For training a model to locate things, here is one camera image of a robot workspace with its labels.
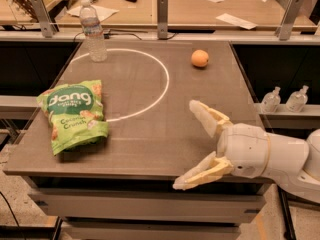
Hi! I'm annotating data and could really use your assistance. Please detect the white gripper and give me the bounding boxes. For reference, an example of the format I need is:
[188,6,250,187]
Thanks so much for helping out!
[173,100,269,190]

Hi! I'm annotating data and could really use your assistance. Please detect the green rice chip bag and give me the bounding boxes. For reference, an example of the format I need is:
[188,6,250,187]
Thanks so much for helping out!
[37,80,108,155]

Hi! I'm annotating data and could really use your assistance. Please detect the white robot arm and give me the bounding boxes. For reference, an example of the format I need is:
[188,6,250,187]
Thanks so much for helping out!
[173,100,320,203]

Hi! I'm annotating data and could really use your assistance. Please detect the left sanitizer pump bottle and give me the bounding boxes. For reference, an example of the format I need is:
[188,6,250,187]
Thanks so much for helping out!
[261,86,281,113]

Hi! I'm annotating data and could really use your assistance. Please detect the sanitizer pump bottle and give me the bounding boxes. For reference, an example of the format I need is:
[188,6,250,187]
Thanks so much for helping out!
[261,86,281,113]
[286,85,309,113]

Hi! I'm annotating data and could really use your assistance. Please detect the orange fruit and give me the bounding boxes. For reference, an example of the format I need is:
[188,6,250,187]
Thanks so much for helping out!
[191,50,209,68]

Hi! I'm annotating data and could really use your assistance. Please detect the right sanitizer pump bottle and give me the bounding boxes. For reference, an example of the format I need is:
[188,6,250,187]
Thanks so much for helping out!
[286,85,309,113]

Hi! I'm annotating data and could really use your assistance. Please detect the white paper sheet right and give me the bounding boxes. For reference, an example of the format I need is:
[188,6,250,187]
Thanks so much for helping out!
[217,13,257,30]

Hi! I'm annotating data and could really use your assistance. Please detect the white paper sheet left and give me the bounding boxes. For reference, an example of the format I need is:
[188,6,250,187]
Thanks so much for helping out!
[67,5,118,21]

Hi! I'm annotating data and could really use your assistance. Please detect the clear plastic water bottle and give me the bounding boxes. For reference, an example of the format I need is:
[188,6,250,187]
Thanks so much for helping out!
[79,0,107,62]

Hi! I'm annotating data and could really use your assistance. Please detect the white circle tape ring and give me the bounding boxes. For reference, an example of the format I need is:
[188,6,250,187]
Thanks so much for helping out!
[69,48,171,123]

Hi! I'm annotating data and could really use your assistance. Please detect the middle metal bracket post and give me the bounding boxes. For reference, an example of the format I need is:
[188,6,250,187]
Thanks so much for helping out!
[157,0,168,39]

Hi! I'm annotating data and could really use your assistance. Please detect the metal bracket post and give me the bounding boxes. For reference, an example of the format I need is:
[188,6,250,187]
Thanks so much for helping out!
[30,0,56,38]
[157,0,168,39]
[275,0,303,41]

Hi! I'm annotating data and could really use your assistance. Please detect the black cable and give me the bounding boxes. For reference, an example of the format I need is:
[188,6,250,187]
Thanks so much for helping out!
[73,28,178,42]

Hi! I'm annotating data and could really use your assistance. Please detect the right metal bracket post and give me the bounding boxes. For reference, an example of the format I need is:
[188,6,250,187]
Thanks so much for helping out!
[275,0,303,41]

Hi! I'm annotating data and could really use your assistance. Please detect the left metal bracket post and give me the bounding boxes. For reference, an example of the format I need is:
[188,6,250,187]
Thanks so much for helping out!
[30,0,56,38]

